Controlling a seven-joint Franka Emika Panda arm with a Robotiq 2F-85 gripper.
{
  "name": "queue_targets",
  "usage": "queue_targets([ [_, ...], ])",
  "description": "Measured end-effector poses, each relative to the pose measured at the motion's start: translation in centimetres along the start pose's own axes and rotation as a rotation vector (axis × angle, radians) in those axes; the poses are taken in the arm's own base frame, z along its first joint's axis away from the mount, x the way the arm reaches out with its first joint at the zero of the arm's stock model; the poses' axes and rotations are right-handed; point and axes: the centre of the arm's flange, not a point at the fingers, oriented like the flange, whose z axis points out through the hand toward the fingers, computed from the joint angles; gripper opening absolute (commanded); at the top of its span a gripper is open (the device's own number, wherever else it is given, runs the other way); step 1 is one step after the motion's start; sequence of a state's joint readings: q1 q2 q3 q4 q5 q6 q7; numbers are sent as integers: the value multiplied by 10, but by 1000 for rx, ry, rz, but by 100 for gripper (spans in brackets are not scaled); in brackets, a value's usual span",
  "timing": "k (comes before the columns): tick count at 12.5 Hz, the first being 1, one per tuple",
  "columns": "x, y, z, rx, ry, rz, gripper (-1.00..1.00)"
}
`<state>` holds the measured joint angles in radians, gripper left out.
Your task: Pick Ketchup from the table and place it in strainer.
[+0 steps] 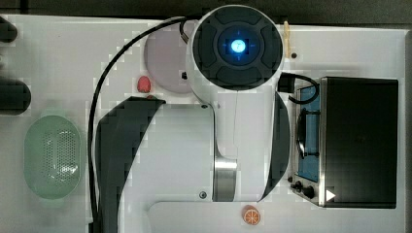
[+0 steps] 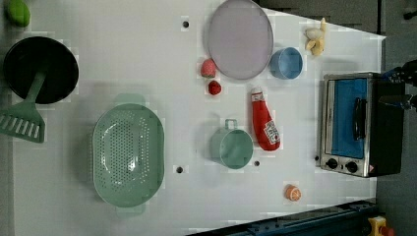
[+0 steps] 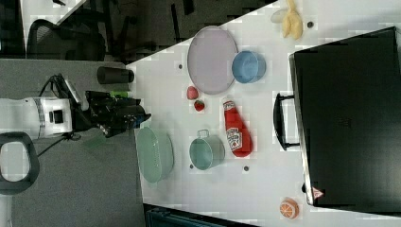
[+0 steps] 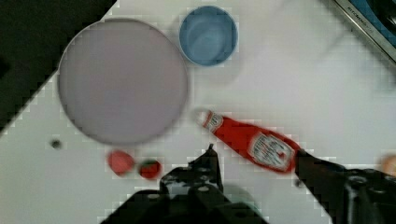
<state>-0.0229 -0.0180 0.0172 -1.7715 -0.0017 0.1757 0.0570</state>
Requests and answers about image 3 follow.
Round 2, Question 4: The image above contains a black toaster oven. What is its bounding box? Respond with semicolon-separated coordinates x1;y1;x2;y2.
288;26;401;217

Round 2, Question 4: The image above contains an orange slice toy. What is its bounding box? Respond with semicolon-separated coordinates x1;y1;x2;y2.
280;198;299;219

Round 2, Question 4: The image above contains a blue metal frame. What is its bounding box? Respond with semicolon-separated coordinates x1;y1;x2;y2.
146;208;254;227

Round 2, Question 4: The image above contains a pink strawberry toy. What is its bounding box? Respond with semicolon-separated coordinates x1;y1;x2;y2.
186;86;199;100

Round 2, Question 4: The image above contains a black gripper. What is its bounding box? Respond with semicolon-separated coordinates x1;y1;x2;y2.
73;91;151;138

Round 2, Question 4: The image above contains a lavender round plate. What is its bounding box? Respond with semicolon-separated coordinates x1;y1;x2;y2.
187;26;237;95

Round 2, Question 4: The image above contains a peeled banana toy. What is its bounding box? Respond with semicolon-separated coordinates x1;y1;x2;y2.
270;0;303;40

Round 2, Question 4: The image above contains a black office chair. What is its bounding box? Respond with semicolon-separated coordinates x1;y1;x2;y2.
26;0;156;62

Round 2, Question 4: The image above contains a green oval strainer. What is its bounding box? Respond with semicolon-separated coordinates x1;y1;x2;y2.
136;127;174;183

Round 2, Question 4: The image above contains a black cable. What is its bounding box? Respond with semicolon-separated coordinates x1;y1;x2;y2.
37;74;83;157

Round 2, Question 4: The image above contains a green metal cup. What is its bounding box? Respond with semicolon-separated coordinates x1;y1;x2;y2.
189;130;225;170

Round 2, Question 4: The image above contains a red ketchup bottle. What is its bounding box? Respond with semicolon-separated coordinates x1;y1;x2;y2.
222;97;253;158

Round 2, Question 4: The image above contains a red strawberry toy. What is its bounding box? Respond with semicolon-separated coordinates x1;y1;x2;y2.
194;100;205;112

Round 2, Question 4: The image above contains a blue bowl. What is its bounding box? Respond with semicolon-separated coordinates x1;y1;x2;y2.
232;50;267;84

